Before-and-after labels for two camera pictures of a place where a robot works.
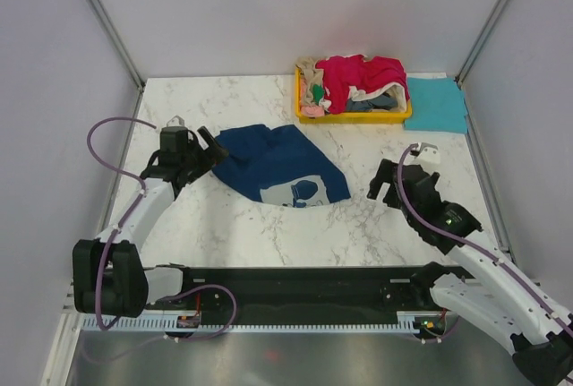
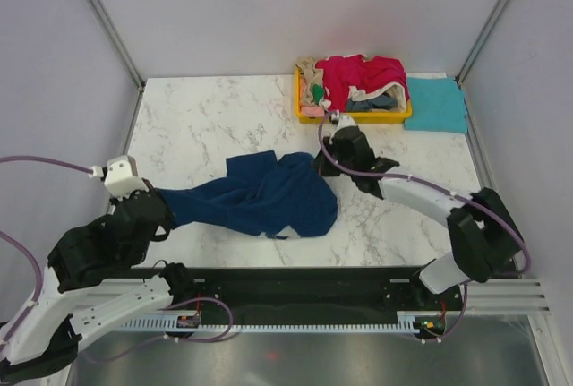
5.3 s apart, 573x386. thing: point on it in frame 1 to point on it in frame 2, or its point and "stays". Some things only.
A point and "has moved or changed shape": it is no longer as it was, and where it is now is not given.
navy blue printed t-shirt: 277,166 has moved or changed shape
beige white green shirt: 314,91 stays
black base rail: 303,289 stays
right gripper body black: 390,198 to 330,146
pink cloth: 312,110 stays
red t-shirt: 357,72 stays
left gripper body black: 197,160 to 141,253
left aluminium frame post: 101,12 stays
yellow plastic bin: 348,116 stays
